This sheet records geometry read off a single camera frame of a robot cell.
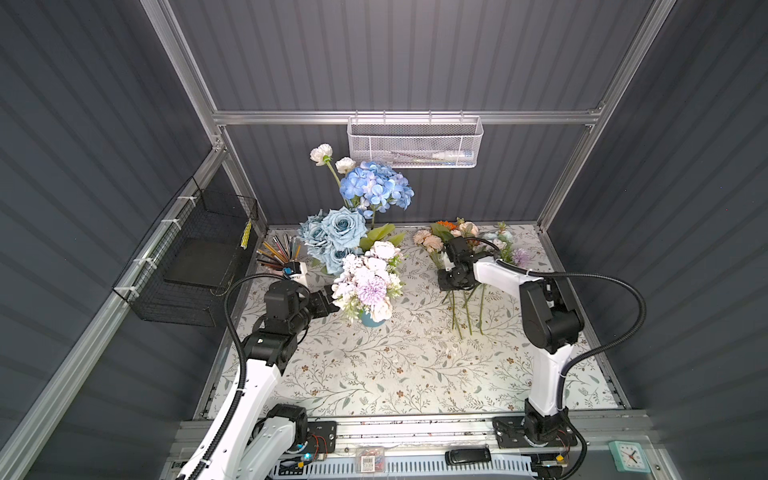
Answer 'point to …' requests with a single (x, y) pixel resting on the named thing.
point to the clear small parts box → (370, 460)
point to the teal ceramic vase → (369, 321)
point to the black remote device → (468, 455)
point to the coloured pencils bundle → (279, 252)
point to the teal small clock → (629, 457)
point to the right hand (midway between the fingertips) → (447, 283)
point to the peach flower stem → (432, 244)
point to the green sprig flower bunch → (470, 299)
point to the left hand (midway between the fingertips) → (325, 289)
